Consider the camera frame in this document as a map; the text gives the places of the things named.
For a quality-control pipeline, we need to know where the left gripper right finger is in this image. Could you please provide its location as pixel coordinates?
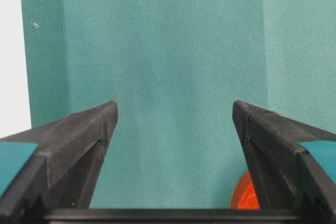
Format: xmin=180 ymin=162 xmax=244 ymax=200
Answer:
xmin=232 ymin=100 xmax=335 ymax=223

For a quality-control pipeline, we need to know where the red tape roll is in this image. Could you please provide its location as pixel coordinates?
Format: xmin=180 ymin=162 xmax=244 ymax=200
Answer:
xmin=230 ymin=171 xmax=260 ymax=210

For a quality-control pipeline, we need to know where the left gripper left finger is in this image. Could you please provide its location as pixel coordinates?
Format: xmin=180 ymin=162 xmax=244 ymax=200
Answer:
xmin=1 ymin=101 xmax=118 ymax=223

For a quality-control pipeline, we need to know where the green table cloth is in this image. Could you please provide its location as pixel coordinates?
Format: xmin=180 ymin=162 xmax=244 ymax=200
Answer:
xmin=22 ymin=0 xmax=335 ymax=208

